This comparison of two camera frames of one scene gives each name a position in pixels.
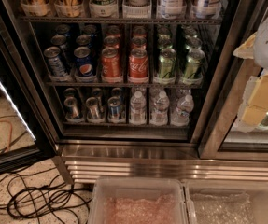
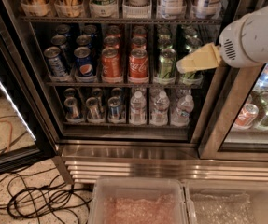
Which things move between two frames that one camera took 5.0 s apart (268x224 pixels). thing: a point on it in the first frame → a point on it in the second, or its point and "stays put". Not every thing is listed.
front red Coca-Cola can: (138, 63) stays put
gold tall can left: (36, 2) stays put
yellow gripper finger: (267, 92) → (230, 47)
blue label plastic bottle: (207, 1) stays put
